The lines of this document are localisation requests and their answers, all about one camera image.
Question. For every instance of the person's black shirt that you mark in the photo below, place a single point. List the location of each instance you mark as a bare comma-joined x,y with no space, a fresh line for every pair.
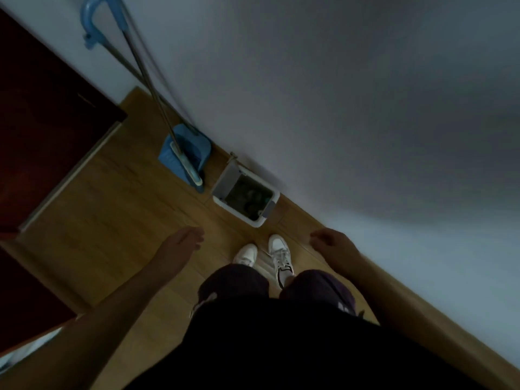
292,349

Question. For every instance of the person's left forearm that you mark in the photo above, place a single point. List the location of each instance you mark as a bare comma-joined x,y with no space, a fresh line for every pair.
81,333

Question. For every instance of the person's right hand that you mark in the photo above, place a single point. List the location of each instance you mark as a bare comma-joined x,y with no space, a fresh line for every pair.
335,247

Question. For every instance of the person's left white shoe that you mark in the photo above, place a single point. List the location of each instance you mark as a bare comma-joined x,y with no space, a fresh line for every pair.
245,255

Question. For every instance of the person's white shoe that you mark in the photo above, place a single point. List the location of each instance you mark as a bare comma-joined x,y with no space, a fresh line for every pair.
245,255
280,257

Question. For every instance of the dark wooden door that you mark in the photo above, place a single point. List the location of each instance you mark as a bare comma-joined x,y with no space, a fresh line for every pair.
40,129

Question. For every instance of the person's right fingers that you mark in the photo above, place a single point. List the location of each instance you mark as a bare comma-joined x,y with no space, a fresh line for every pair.
319,239

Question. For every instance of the person's right white shoe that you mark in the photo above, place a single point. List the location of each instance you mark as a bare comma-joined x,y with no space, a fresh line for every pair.
280,257

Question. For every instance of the person's right forearm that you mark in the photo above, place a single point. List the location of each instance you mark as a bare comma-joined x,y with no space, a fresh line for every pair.
426,333

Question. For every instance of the white trash bin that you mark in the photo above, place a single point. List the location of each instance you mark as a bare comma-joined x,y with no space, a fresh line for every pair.
245,194

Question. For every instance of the blue dustpan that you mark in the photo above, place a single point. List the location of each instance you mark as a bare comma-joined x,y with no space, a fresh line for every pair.
185,152

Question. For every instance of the person's left fingers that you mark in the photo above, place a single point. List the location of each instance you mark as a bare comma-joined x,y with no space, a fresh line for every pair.
194,235

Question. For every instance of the person's dark shorts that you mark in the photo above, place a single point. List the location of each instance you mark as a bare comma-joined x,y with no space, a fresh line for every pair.
276,286

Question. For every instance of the person's left hand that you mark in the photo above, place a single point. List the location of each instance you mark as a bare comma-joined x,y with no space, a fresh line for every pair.
178,248

